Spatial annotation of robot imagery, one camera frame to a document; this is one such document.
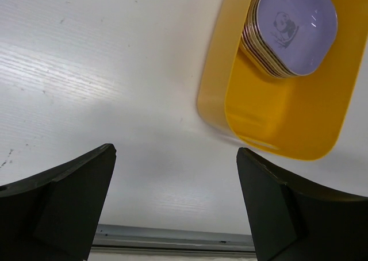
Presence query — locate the purple plate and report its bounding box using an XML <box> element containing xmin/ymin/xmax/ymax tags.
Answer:
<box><xmin>256</xmin><ymin>0</ymin><xmax>338</xmax><ymax>75</ymax></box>

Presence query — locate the yellow plastic bin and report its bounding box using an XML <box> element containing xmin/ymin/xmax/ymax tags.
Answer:
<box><xmin>197</xmin><ymin>0</ymin><xmax>367</xmax><ymax>160</ymax></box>

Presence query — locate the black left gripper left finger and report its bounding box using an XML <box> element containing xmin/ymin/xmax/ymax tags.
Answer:
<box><xmin>1</xmin><ymin>144</ymin><xmax>116</xmax><ymax>260</ymax></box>

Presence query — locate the aluminium table edge rail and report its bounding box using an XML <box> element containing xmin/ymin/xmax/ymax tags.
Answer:
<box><xmin>93</xmin><ymin>224</ymin><xmax>255</xmax><ymax>254</ymax></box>

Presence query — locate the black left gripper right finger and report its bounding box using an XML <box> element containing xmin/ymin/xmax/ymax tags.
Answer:
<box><xmin>236</xmin><ymin>148</ymin><xmax>367</xmax><ymax>260</ymax></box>

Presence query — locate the green panda plate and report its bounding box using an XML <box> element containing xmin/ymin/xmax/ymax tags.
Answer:
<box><xmin>239</xmin><ymin>0</ymin><xmax>295</xmax><ymax>79</ymax></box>

